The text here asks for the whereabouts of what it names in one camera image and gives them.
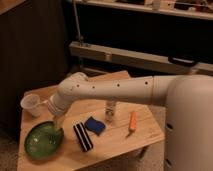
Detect green ceramic bowl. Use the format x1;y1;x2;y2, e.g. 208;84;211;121
24;121;64;160

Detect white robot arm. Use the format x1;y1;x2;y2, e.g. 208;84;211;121
47;73;213;171

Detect black striped eraser block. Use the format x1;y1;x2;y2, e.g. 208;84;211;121
73;122;93;152

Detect blue sponge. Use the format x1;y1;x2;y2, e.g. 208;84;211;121
84;117;106;135

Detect clear plastic cup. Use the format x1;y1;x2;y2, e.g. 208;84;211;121
20;94;43;117

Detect wooden table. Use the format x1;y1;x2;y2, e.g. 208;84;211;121
17;100;164;171

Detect white bottle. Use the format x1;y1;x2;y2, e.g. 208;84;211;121
105;101;116;122

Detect orange carrot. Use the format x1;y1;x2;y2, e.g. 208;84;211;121
126;111;137;138

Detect metal pole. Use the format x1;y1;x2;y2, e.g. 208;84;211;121
72;0;83;46

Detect upper shelf with clutter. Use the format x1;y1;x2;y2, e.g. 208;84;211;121
67;0;213;21

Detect grey metal shelf rail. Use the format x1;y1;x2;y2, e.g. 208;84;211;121
69;41;213;76

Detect black handle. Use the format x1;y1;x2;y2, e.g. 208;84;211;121
168;57;198;67

